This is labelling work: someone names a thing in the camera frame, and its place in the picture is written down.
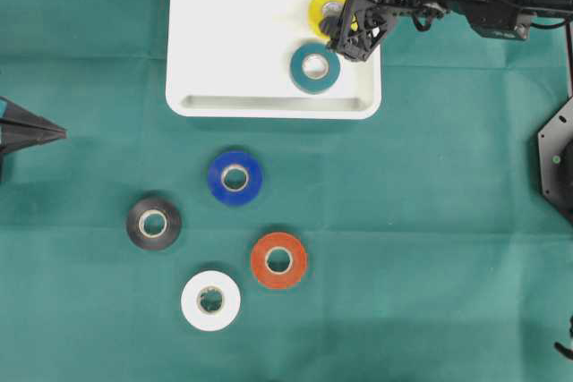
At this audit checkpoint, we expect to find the black tape roll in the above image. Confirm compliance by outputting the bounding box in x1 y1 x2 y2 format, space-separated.
125 196 182 250

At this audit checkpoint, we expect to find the white tape roll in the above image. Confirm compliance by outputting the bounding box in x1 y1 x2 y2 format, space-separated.
181 270 241 332

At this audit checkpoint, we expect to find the white rectangular plastic tray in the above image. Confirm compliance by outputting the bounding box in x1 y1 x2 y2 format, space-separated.
166 0 381 120

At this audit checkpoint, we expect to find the black clip at edge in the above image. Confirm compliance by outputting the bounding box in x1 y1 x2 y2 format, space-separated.
553 317 573 361

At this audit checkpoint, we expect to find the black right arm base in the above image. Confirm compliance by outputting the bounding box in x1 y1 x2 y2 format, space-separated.
537 98 572 223

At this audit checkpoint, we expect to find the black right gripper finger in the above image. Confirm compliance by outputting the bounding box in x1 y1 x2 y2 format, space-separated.
319 15 340 38

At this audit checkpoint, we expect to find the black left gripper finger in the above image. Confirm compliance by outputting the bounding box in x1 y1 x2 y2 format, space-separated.
1 130 66 155
1 97 66 132

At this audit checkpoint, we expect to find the yellow tape roll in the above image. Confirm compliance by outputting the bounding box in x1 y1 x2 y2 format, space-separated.
308 0 346 40

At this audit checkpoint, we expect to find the teal green tape roll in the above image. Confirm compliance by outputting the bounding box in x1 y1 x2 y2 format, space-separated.
290 42 341 94

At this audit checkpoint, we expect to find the blue tape roll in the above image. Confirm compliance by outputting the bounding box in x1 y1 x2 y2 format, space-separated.
207 150 263 207

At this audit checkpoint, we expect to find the red tape roll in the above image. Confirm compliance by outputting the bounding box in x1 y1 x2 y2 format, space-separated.
250 232 308 290

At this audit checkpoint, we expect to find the green table cloth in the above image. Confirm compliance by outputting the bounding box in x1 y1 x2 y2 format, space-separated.
1 0 572 381

